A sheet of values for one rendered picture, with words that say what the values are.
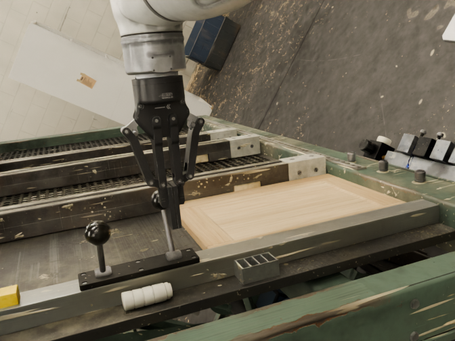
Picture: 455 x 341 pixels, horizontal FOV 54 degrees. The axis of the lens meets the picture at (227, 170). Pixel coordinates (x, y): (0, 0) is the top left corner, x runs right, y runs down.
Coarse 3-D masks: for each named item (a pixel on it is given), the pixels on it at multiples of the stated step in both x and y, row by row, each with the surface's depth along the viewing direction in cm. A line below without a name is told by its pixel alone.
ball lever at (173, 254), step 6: (156, 192) 79; (156, 198) 78; (156, 204) 79; (162, 210) 79; (162, 216) 79; (168, 222) 79; (168, 228) 79; (168, 234) 78; (168, 240) 78; (174, 246) 78; (168, 252) 77; (174, 252) 77; (180, 252) 78; (168, 258) 77; (174, 258) 77
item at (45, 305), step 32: (320, 224) 90; (352, 224) 88; (384, 224) 90; (416, 224) 93; (224, 256) 79; (288, 256) 84; (64, 288) 72; (96, 288) 72; (128, 288) 74; (0, 320) 67; (32, 320) 69
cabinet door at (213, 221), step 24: (240, 192) 122; (264, 192) 121; (288, 192) 120; (312, 192) 118; (336, 192) 116; (360, 192) 114; (192, 216) 107; (216, 216) 107; (240, 216) 105; (264, 216) 104; (288, 216) 102; (312, 216) 101; (336, 216) 100; (216, 240) 92; (240, 240) 90
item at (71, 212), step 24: (240, 168) 128; (264, 168) 126; (288, 168) 129; (312, 168) 132; (96, 192) 115; (120, 192) 113; (144, 192) 115; (192, 192) 120; (216, 192) 122; (0, 216) 104; (24, 216) 106; (48, 216) 108; (72, 216) 110; (96, 216) 112; (120, 216) 114; (0, 240) 105
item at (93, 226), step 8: (88, 224) 67; (96, 224) 66; (104, 224) 67; (88, 232) 66; (96, 232) 65; (104, 232) 66; (88, 240) 66; (96, 240) 66; (104, 240) 66; (96, 248) 69; (104, 264) 72; (96, 272) 73; (104, 272) 73
